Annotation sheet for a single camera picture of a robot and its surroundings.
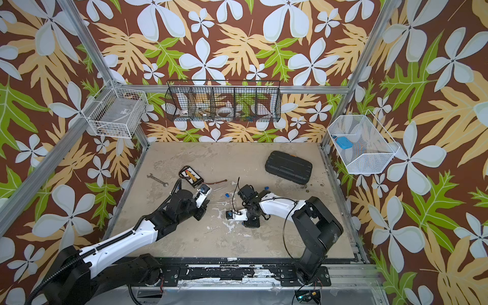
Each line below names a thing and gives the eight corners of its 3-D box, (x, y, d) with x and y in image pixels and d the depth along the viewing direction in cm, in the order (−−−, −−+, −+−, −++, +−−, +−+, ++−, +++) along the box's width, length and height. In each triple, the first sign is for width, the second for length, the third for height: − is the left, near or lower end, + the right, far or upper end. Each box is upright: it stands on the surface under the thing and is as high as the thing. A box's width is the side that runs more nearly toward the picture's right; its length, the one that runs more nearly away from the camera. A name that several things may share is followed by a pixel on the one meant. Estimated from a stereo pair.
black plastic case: (263, 172, 108) (263, 166, 104) (270, 154, 117) (272, 148, 112) (306, 187, 102) (309, 181, 97) (311, 167, 111) (314, 160, 106)
